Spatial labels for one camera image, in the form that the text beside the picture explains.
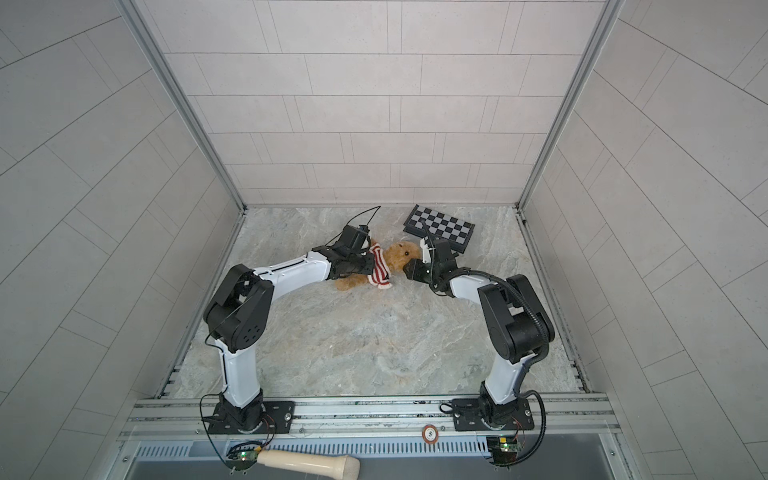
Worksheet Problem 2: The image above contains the right green circuit board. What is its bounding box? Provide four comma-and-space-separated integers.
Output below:
486, 436, 521, 466

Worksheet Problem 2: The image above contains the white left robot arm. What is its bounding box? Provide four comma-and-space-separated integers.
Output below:
202, 224, 375, 434

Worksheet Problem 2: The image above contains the round red sticker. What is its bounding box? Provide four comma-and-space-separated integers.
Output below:
421, 424, 439, 445

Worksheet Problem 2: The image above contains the left green circuit board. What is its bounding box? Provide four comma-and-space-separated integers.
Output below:
226, 441, 263, 471

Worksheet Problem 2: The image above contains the folded black chess board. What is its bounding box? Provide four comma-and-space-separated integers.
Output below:
404, 205, 475, 254

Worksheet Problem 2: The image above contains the aluminium corner profile left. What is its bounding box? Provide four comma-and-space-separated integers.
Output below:
115, 0, 247, 215

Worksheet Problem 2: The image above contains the green circuit board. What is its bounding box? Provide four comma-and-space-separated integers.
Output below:
486, 436, 521, 466
226, 441, 263, 471

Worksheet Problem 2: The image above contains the aluminium corner profile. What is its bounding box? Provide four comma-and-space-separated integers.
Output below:
517, 0, 624, 213
115, 0, 247, 215

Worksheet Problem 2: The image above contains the aluminium corner profile right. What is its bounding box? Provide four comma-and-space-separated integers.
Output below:
517, 0, 624, 213

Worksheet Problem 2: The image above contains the thin black camera cable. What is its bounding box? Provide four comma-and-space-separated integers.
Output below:
311, 205, 383, 250

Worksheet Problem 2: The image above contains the brown teddy bear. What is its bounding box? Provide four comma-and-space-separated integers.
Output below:
335, 241, 422, 291

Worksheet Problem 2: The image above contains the red white striped knit sweater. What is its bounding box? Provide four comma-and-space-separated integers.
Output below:
367, 242, 392, 290

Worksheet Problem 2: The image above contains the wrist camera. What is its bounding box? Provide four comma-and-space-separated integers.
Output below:
347, 224, 370, 248
419, 237, 433, 265

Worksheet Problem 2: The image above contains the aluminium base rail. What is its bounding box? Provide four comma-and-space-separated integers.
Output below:
115, 393, 620, 463

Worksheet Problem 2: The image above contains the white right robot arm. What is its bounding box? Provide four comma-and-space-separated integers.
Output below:
404, 239, 555, 431

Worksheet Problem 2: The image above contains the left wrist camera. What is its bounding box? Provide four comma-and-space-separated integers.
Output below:
347, 224, 370, 248

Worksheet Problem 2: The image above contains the beige wooden handle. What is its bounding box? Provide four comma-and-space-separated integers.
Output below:
257, 450, 361, 480

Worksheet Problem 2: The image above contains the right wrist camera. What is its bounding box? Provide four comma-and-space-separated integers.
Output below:
419, 237, 433, 265

